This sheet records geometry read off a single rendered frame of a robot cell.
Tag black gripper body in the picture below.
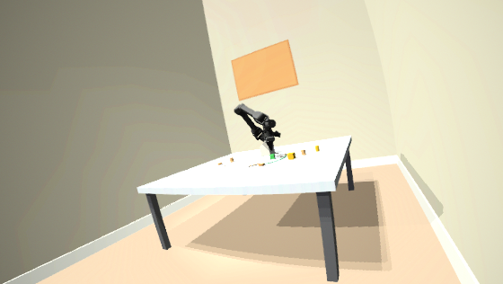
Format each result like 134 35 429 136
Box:
263 129 275 142

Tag yellow wooden block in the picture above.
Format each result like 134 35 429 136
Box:
287 152 296 160

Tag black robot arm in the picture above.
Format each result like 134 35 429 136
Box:
234 103 281 142

